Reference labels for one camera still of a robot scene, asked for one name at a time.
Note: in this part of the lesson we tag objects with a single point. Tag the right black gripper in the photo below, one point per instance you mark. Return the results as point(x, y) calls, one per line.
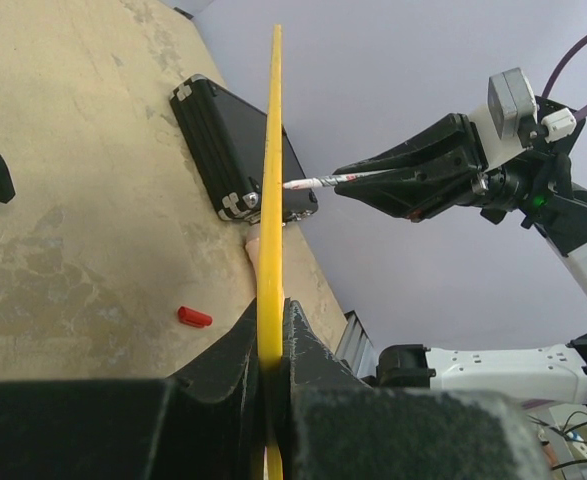
point(461, 153)

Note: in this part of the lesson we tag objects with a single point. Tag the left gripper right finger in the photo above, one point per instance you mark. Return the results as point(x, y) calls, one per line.
point(337, 427)

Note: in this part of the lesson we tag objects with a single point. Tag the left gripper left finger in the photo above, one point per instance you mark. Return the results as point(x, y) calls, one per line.
point(201, 422)

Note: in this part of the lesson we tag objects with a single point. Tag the red whiteboard marker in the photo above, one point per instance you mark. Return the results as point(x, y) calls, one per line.
point(327, 181)

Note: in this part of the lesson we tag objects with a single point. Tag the red marker cap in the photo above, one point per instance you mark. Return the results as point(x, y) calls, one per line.
point(193, 318)

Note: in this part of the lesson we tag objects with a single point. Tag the yellow framed whiteboard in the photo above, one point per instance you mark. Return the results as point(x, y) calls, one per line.
point(270, 292)

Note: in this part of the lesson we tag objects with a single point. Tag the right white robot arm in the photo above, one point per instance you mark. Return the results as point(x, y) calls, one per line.
point(550, 374)

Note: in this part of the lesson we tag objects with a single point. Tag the pink toy microphone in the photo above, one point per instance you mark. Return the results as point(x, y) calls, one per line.
point(252, 246)

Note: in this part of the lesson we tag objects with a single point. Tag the black hard case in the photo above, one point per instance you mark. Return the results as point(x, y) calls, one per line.
point(225, 136)

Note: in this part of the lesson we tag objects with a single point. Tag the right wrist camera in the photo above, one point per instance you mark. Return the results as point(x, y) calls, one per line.
point(510, 104)

